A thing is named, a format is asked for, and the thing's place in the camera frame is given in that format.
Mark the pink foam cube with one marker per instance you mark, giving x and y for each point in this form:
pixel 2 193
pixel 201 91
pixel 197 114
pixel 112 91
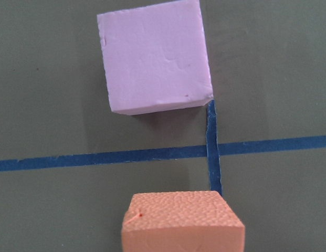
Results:
pixel 155 58

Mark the orange foam cube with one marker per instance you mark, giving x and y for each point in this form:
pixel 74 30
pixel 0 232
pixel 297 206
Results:
pixel 181 221

